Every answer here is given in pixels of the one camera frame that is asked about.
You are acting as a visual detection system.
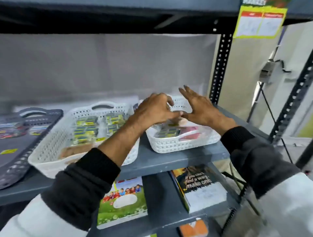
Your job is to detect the red printed packets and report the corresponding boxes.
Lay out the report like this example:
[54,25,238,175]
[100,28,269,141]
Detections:
[0,123,51,140]

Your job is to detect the small white plastic basket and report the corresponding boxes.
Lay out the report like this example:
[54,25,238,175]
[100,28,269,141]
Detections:
[139,95,222,154]

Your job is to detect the black printed notebook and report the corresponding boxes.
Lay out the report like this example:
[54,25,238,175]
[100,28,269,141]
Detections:
[170,165,228,213]

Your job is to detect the metal door latch with padlock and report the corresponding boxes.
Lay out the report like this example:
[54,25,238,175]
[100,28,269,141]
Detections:
[259,45,292,84]

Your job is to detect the black slotted rack upright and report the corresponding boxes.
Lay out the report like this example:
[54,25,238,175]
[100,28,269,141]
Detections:
[268,49,313,169]

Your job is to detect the green illustrated notebook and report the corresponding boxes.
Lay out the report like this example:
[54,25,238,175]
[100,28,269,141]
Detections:
[97,177,149,230]

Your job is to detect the person's right forearm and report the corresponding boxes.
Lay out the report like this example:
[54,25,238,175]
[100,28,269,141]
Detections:
[218,125,313,237]

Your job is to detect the large white plastic basket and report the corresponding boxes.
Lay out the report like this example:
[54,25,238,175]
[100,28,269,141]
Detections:
[28,101,140,179]

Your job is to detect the orange and white book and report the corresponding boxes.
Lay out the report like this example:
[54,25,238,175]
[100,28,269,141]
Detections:
[178,218,209,237]

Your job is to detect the dark green packet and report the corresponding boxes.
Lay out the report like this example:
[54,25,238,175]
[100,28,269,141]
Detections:
[154,127,181,139]

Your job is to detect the person's left hand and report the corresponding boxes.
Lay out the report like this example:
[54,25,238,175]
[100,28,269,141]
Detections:
[133,92,183,132]

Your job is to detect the red packet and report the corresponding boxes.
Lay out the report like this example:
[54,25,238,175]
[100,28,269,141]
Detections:
[179,126,204,141]

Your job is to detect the grey plastic basket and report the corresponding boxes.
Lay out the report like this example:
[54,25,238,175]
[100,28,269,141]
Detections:
[0,107,64,190]

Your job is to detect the grey metal shelf rack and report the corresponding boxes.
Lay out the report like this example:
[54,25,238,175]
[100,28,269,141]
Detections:
[0,0,272,237]

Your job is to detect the yellow-bordered paper poster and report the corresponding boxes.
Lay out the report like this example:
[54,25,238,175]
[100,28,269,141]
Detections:
[232,5,288,39]

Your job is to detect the person's right hand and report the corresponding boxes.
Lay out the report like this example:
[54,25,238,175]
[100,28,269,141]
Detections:
[179,85,239,135]

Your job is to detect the brown flat packet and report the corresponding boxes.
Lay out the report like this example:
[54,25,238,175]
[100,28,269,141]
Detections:
[59,144,99,160]

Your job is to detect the pile of yellow-green packets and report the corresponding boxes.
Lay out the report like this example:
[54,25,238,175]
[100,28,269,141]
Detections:
[72,113,127,147]

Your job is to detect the person's left forearm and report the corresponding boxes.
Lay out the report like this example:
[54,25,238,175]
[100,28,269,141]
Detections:
[0,117,147,237]

